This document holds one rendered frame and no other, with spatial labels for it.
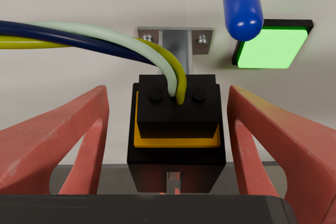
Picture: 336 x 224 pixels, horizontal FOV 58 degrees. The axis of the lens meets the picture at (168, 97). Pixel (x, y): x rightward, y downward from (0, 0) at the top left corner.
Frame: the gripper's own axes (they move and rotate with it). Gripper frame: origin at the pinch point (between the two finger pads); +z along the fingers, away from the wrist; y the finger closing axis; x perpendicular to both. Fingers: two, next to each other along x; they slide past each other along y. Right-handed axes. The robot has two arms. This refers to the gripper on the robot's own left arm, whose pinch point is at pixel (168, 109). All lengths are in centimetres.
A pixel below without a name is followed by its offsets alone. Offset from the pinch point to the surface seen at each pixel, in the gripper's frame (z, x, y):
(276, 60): 7.6, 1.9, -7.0
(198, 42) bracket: 7.7, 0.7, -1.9
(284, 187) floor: 76, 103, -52
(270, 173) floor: 79, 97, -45
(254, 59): 7.6, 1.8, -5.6
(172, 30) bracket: 7.5, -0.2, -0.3
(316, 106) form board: 11.8, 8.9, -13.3
